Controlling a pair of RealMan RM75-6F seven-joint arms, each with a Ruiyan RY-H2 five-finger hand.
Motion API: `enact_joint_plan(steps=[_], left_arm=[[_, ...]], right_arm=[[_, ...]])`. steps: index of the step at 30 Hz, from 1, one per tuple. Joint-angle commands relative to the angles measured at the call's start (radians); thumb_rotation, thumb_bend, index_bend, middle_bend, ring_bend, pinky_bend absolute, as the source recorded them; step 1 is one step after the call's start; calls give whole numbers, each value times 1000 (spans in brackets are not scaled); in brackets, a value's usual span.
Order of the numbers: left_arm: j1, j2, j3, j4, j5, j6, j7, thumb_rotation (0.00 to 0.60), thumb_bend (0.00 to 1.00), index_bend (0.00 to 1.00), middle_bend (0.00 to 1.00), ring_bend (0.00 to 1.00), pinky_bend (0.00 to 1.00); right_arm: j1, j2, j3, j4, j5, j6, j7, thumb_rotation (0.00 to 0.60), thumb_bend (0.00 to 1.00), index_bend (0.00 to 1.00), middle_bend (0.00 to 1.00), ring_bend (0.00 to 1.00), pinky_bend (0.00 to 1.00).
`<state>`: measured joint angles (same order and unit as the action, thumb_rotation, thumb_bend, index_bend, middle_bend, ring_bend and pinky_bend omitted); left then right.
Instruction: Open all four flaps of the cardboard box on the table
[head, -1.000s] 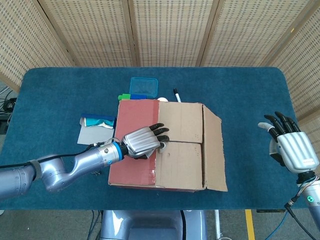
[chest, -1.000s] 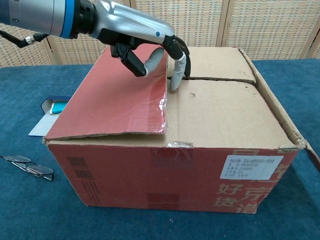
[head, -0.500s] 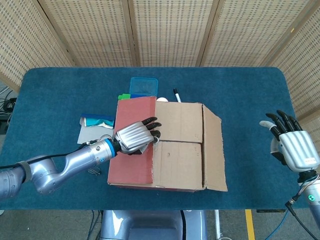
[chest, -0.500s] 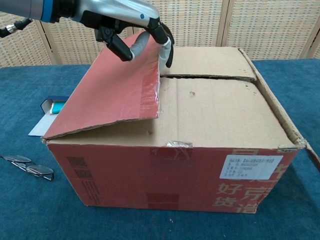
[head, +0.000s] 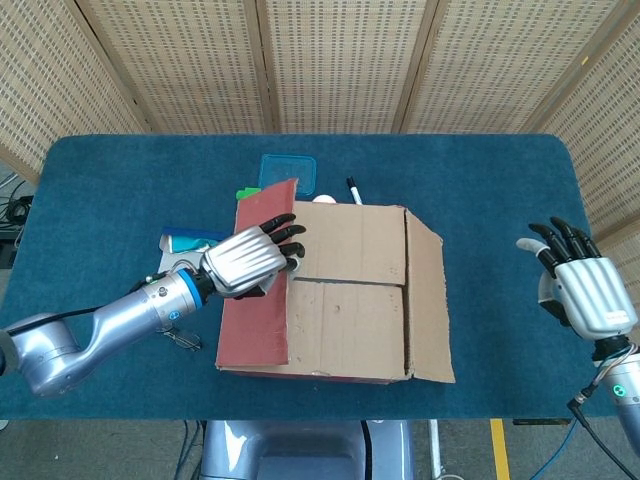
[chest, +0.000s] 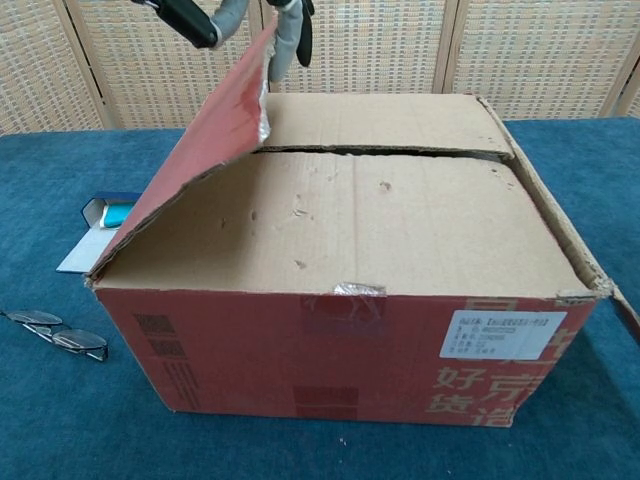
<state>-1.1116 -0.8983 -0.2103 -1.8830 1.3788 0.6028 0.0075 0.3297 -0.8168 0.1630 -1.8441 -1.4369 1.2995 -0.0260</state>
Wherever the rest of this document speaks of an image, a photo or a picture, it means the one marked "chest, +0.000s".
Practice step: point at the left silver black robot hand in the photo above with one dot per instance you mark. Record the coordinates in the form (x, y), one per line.
(187, 22)

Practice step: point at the small blue grey open box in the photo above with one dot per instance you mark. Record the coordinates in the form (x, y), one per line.
(82, 252)

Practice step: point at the woven bamboo folding screen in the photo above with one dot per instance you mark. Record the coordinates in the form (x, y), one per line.
(400, 45)

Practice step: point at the red brown cardboard box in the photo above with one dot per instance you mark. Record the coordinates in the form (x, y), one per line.
(240, 360)

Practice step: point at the thin-framed eyeglasses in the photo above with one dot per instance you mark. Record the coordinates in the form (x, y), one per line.
(75, 340)

